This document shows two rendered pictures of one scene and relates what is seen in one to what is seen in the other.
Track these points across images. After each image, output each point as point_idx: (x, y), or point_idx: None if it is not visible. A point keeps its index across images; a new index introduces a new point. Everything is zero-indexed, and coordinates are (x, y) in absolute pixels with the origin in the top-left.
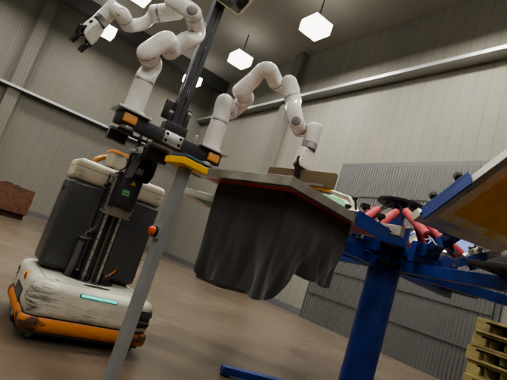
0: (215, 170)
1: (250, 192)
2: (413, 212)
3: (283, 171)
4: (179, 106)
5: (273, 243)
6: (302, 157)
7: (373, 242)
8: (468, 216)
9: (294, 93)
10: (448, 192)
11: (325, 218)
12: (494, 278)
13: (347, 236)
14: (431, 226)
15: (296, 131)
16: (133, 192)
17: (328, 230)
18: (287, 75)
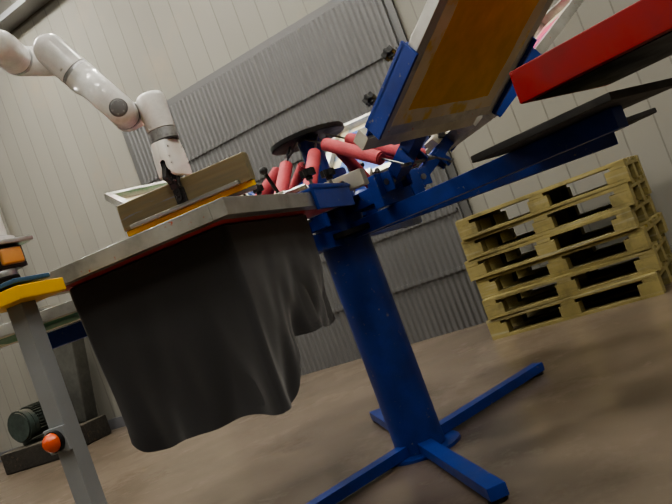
0: (58, 272)
1: (149, 266)
2: (356, 139)
3: (148, 200)
4: None
5: (252, 316)
6: (170, 158)
7: (320, 216)
8: (427, 101)
9: (76, 61)
10: (392, 83)
11: (277, 227)
12: (505, 160)
13: (310, 231)
14: (388, 143)
15: (127, 124)
16: None
17: (289, 241)
18: (40, 38)
